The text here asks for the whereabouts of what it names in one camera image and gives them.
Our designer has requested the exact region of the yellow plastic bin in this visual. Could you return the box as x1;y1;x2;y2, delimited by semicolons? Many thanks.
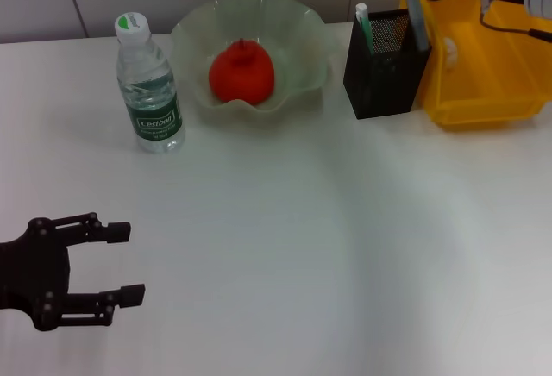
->
398;0;552;132

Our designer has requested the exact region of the frosted green glass fruit bowl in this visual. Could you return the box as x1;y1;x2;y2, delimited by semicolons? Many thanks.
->
170;0;336;118

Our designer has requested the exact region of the black mesh pen holder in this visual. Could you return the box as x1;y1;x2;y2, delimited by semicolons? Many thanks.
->
342;7;433;121

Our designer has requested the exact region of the right arm cable with plug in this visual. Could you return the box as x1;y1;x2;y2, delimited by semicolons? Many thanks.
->
478;0;552;44

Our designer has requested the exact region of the mint green utility knife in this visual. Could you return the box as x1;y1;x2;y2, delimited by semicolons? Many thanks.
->
354;3;376;56

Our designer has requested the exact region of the grey marker pen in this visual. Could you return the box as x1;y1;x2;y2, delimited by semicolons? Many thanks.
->
403;0;433;53

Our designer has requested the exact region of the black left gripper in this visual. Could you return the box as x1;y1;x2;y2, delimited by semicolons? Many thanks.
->
0;210;147;332

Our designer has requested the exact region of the white paper ball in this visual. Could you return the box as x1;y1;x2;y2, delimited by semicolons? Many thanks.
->
443;37;459;67

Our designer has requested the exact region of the red tomato-shaped object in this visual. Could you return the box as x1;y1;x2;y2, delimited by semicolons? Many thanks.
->
209;38;276;107

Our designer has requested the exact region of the clear water bottle green label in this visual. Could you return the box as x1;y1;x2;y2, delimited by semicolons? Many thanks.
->
114;10;187;155

